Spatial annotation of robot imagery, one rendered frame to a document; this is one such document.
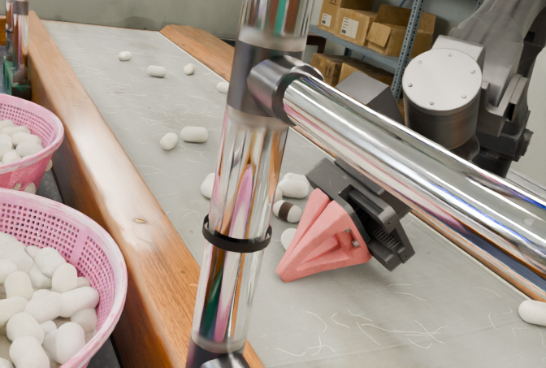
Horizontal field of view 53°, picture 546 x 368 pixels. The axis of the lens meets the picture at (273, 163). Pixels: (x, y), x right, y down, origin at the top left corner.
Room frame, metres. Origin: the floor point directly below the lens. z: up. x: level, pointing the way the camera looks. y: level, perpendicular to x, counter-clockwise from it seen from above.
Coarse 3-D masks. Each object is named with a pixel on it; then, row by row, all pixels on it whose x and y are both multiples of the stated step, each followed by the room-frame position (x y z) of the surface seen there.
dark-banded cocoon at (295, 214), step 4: (276, 204) 0.51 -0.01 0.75; (280, 204) 0.51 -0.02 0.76; (276, 208) 0.51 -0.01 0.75; (292, 208) 0.51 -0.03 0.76; (296, 208) 0.51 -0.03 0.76; (276, 212) 0.51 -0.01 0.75; (288, 212) 0.50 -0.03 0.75; (292, 212) 0.50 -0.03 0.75; (296, 212) 0.50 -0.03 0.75; (300, 212) 0.51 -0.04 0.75; (288, 216) 0.50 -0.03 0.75; (292, 216) 0.50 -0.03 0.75; (296, 216) 0.50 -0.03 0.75; (300, 216) 0.51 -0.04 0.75; (288, 220) 0.50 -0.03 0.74; (292, 220) 0.50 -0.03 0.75; (296, 220) 0.50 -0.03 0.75
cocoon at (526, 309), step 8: (528, 304) 0.41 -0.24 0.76; (536, 304) 0.41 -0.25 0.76; (544, 304) 0.41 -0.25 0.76; (520, 312) 0.41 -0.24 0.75; (528, 312) 0.40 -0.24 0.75; (536, 312) 0.40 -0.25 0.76; (544, 312) 0.40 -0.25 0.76; (528, 320) 0.40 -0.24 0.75; (536, 320) 0.40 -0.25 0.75; (544, 320) 0.40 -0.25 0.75
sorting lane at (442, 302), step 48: (96, 48) 1.12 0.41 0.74; (144, 48) 1.21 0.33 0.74; (96, 96) 0.80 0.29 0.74; (144, 96) 0.85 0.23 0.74; (192, 96) 0.91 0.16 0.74; (144, 144) 0.65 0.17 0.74; (192, 144) 0.68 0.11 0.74; (288, 144) 0.75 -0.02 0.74; (192, 192) 0.54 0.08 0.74; (192, 240) 0.43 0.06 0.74; (432, 240) 0.53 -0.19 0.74; (288, 288) 0.39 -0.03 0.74; (336, 288) 0.40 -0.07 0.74; (384, 288) 0.42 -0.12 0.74; (432, 288) 0.43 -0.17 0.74; (480, 288) 0.45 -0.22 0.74; (288, 336) 0.33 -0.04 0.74; (336, 336) 0.34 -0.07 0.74; (384, 336) 0.35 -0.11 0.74; (432, 336) 0.36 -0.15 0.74; (480, 336) 0.37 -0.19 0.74; (528, 336) 0.39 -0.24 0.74
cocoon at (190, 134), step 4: (184, 128) 0.68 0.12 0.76; (188, 128) 0.68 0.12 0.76; (192, 128) 0.68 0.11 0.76; (196, 128) 0.68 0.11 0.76; (200, 128) 0.69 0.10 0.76; (204, 128) 0.69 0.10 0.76; (180, 132) 0.68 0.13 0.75; (184, 132) 0.68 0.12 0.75; (188, 132) 0.68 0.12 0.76; (192, 132) 0.68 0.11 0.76; (196, 132) 0.68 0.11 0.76; (200, 132) 0.68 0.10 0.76; (204, 132) 0.68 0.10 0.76; (184, 136) 0.67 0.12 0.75; (188, 136) 0.67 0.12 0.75; (192, 136) 0.68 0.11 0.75; (196, 136) 0.68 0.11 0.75; (200, 136) 0.68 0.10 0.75; (204, 136) 0.68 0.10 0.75; (184, 140) 0.68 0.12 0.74; (188, 140) 0.68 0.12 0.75; (192, 140) 0.68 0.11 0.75; (196, 140) 0.68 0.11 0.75; (200, 140) 0.68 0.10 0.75; (204, 140) 0.68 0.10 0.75
